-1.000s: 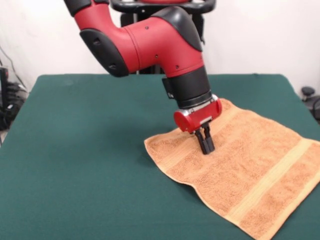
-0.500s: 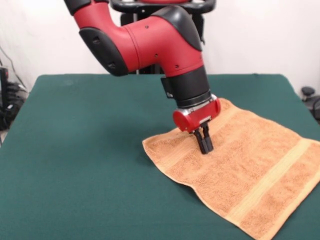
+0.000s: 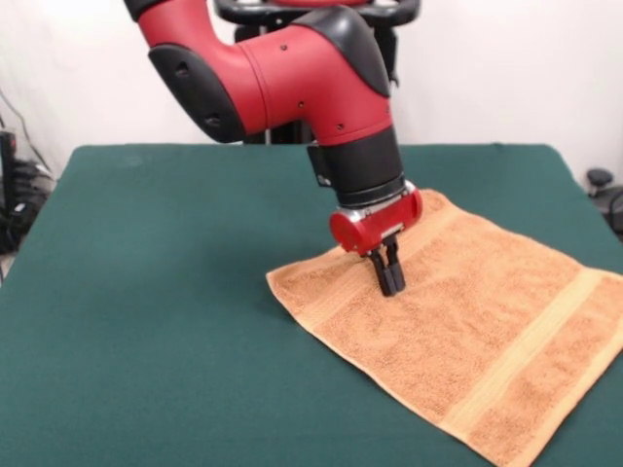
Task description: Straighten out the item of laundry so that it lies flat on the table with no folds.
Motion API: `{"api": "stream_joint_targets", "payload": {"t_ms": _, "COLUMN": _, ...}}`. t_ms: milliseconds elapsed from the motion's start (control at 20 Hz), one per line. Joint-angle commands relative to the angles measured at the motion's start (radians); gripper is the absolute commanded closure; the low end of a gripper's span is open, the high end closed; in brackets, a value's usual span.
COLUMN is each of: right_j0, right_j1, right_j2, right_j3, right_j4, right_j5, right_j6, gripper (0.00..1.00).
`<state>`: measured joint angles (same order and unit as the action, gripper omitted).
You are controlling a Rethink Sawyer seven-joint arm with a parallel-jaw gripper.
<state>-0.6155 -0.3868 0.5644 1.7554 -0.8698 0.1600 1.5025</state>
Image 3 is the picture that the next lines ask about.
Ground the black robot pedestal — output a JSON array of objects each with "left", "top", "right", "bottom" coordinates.
[{"left": 212, "top": 0, "right": 421, "bottom": 146}]

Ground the black cable bundle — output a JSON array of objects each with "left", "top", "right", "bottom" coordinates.
[{"left": 0, "top": 159, "right": 58, "bottom": 255}]

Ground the dark green table cloth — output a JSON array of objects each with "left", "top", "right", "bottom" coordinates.
[{"left": 0, "top": 142, "right": 623, "bottom": 467}]

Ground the black electronics box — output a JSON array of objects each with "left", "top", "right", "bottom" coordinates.
[{"left": 0, "top": 128, "right": 19, "bottom": 210}]

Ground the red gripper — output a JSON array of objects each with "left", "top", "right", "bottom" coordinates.
[{"left": 328, "top": 180, "right": 424, "bottom": 299}]

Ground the grey wall cable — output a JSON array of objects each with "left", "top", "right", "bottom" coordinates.
[{"left": 0, "top": 89, "right": 53, "bottom": 172}]

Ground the orange terry towel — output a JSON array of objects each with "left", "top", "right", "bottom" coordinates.
[{"left": 265, "top": 189, "right": 623, "bottom": 467}]

